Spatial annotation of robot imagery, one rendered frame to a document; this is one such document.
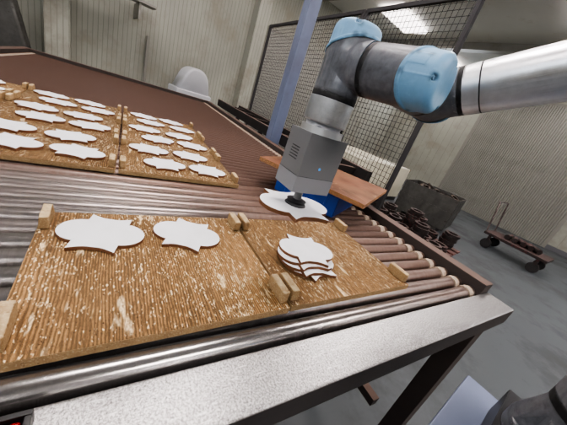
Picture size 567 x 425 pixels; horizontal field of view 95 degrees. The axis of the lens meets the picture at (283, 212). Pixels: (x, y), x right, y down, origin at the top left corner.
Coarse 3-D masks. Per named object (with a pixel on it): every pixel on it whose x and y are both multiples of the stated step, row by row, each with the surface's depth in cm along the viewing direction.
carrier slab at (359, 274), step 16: (256, 224) 78; (272, 224) 81; (288, 224) 85; (304, 224) 89; (320, 224) 93; (256, 240) 69; (272, 240) 72; (320, 240) 82; (336, 240) 85; (352, 240) 89; (256, 256) 64; (272, 256) 65; (336, 256) 75; (352, 256) 78; (368, 256) 82; (272, 272) 59; (288, 272) 61; (336, 272) 67; (352, 272) 70; (368, 272) 73; (384, 272) 76; (304, 288) 57; (320, 288) 59; (336, 288) 61; (352, 288) 63; (368, 288) 65; (384, 288) 68; (400, 288) 72; (304, 304) 53; (320, 304) 56
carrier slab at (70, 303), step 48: (48, 240) 46; (144, 240) 55; (240, 240) 67; (48, 288) 38; (96, 288) 41; (144, 288) 44; (192, 288) 47; (240, 288) 51; (48, 336) 32; (96, 336) 34; (144, 336) 36
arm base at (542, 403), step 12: (540, 396) 40; (552, 396) 38; (516, 408) 41; (528, 408) 40; (540, 408) 38; (552, 408) 37; (564, 408) 35; (504, 420) 42; (516, 420) 40; (528, 420) 39; (540, 420) 38; (552, 420) 36; (564, 420) 35
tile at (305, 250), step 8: (280, 240) 66; (288, 240) 68; (296, 240) 69; (304, 240) 70; (312, 240) 72; (280, 248) 64; (288, 248) 64; (296, 248) 65; (304, 248) 67; (312, 248) 68; (320, 248) 69; (296, 256) 62; (304, 256) 63; (312, 256) 64; (320, 256) 65; (328, 256) 67; (320, 264) 63
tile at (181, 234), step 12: (156, 228) 59; (168, 228) 60; (180, 228) 62; (192, 228) 64; (204, 228) 65; (168, 240) 56; (180, 240) 57; (192, 240) 59; (204, 240) 60; (216, 240) 62
